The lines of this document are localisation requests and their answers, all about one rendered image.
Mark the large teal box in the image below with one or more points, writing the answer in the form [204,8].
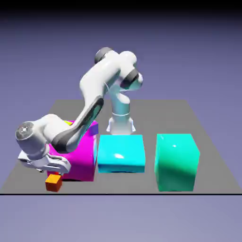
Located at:
[175,162]

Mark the large cyan box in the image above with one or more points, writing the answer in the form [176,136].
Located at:
[121,151]

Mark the small orange cube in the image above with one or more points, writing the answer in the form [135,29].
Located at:
[53,183]

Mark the large magenta box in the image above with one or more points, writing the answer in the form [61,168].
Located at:
[83,158]

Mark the small purple cube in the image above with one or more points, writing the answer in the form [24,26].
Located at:
[94,129]

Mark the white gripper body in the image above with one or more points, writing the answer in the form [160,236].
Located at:
[51,164]

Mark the small red cube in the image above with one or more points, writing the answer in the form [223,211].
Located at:
[56,173]

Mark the small yellow cube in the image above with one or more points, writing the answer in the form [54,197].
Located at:
[68,122]

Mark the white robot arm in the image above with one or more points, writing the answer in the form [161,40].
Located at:
[98,79]

